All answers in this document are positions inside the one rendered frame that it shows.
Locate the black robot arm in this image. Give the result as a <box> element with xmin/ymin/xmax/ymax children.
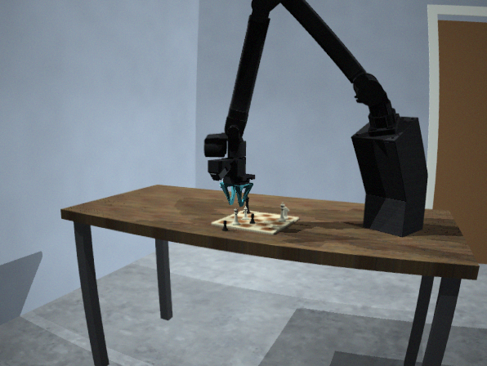
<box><xmin>204</xmin><ymin>0</ymin><xmax>400</xmax><ymax>181</ymax></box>

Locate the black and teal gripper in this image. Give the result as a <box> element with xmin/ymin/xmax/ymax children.
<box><xmin>220</xmin><ymin>157</ymin><xmax>255</xmax><ymax>207</ymax></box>

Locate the brown and cream chessboard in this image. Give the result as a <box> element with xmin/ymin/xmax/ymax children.
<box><xmin>211</xmin><ymin>210</ymin><xmax>299</xmax><ymax>235</ymax></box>

